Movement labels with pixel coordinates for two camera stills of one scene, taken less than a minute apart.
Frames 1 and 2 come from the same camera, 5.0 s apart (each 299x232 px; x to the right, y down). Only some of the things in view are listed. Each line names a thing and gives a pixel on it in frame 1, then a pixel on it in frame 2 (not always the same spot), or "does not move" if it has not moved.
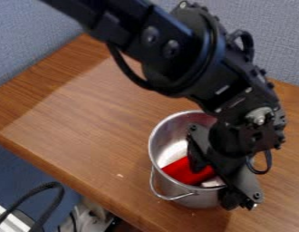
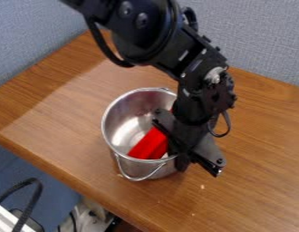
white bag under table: [88, 218] does not move
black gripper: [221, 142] → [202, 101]
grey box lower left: [18, 221] does not move
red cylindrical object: [180, 170] → [152, 144]
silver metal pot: [166, 149] → [126, 121]
